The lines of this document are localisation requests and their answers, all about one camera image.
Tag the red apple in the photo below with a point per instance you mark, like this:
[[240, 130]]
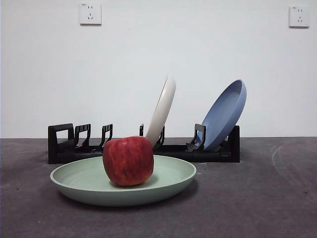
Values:
[[128, 161]]

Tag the green plate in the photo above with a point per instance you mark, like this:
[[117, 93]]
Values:
[[123, 196]]

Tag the beige plate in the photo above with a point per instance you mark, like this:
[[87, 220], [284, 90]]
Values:
[[163, 111]]

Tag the blue plate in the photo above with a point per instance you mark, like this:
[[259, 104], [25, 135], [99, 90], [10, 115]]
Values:
[[223, 119]]

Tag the black plate rack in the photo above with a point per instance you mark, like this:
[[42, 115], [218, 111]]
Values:
[[53, 148]]

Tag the white wall outlet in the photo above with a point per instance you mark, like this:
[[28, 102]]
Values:
[[90, 13], [299, 17]]

